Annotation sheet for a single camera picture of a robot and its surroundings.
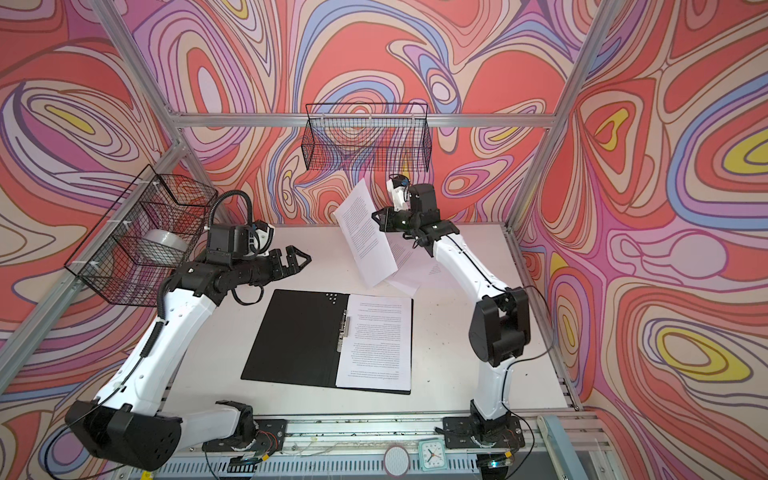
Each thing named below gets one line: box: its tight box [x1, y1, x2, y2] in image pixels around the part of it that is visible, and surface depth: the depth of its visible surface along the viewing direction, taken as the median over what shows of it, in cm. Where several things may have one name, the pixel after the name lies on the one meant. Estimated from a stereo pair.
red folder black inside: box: [243, 289, 411, 395], surface depth 93 cm
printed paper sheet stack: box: [333, 178, 399, 288], surface depth 88 cm
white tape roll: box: [142, 228, 188, 253], surface depth 75 cm
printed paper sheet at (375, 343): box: [336, 294, 412, 390], surface depth 90 cm
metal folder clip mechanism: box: [337, 310, 351, 353], surface depth 93 cm
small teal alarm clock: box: [418, 438, 447, 471], surface depth 70 cm
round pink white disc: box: [383, 444, 411, 478], surface depth 67 cm
